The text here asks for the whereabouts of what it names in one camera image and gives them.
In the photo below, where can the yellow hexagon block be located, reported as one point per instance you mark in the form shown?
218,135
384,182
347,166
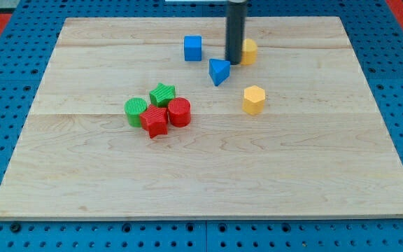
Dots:
253,100

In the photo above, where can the blue cube block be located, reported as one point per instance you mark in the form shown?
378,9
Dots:
192,45

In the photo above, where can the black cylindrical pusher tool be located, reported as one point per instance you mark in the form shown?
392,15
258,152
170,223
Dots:
236,13

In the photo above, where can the green star block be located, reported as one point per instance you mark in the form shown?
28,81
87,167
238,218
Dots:
162,95

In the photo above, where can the red star block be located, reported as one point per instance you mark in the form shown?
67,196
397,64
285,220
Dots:
154,120

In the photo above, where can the green cylinder block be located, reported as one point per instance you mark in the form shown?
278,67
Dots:
133,108

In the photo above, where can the yellow block behind pusher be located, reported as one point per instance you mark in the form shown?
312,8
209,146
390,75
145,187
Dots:
249,52

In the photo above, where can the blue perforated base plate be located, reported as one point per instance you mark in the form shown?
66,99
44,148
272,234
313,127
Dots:
25,48

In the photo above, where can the blue triangle block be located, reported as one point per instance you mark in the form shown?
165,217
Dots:
219,70

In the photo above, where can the red cylinder block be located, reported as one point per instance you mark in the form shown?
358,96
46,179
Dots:
179,112

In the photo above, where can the wooden board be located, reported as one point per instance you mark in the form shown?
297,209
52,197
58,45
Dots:
318,150

